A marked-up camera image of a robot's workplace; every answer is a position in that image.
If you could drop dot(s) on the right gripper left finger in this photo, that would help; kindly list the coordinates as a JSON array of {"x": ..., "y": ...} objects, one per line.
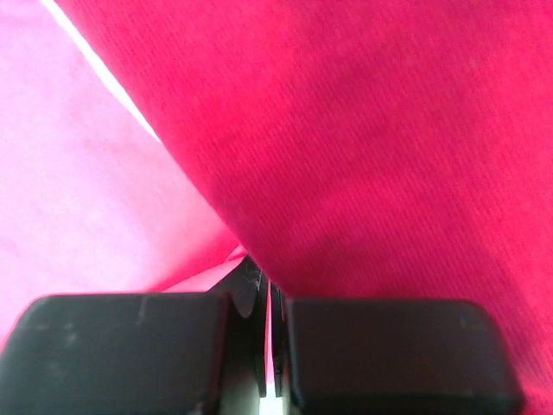
[{"x": 141, "y": 353}]

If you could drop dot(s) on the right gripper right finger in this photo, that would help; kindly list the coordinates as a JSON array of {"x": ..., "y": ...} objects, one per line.
[{"x": 389, "y": 356}]

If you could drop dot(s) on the pink red t-shirt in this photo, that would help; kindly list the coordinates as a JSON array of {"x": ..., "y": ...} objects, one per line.
[{"x": 352, "y": 148}]

